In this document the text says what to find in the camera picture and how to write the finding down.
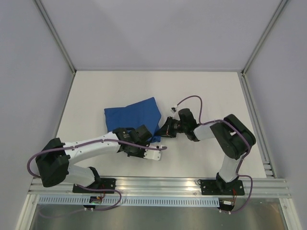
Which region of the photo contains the aluminium side rail right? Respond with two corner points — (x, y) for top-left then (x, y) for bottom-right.
(238, 72), (276, 178)

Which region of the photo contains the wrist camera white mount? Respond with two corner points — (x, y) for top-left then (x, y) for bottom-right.
(171, 104), (179, 118)
(143, 144), (167, 161)

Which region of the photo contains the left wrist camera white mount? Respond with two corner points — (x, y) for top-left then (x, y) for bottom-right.
(143, 144), (167, 161)

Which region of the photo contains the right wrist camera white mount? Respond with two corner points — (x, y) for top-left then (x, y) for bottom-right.
(171, 104), (179, 118)

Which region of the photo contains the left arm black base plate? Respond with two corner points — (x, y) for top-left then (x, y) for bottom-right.
(72, 178), (116, 194)

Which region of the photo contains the blue surgical drape cloth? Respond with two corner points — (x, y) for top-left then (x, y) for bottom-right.
(104, 97), (161, 142)

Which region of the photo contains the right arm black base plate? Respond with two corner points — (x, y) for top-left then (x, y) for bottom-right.
(198, 179), (245, 196)

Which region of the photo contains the slotted cable duct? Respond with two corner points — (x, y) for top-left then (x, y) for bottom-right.
(37, 195), (219, 207)

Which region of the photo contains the aluminium frame post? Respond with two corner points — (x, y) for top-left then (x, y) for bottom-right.
(33, 0), (77, 76)
(241, 0), (290, 76)

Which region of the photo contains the aluminium front rail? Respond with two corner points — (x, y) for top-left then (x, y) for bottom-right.
(28, 177), (291, 198)

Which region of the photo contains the aluminium frame post right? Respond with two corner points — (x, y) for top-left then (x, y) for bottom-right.
(241, 0), (290, 76)

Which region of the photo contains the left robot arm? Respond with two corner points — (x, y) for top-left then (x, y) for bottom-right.
(35, 125), (152, 192)

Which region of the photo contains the aluminium frame post left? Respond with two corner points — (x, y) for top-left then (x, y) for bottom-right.
(33, 0), (77, 76)

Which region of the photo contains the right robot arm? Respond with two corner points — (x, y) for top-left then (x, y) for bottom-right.
(155, 108), (256, 194)

